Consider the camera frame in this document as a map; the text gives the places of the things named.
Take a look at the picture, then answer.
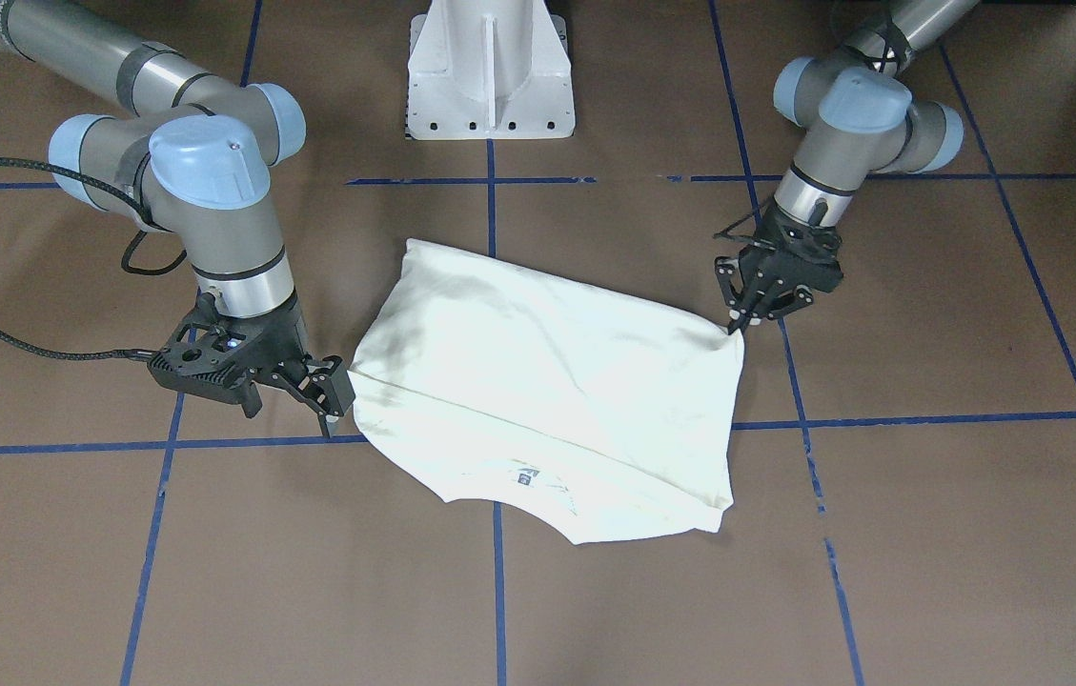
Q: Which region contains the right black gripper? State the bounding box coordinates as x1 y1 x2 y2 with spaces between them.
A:
147 292 355 439

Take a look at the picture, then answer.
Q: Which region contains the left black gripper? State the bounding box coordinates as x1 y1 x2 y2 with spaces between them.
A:
714 205 843 334

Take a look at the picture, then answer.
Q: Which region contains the cream long-sleeve cat shirt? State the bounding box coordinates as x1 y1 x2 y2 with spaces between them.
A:
351 239 745 544

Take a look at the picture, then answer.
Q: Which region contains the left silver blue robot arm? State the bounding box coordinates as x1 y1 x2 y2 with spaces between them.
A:
714 1 974 332

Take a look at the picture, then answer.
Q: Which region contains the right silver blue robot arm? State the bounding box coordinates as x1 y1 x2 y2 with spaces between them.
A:
0 1 355 438

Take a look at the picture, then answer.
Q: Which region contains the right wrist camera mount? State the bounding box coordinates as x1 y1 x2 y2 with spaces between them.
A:
147 315 249 404

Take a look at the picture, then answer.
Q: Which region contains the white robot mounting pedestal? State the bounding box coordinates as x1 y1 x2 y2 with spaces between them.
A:
404 1 577 142

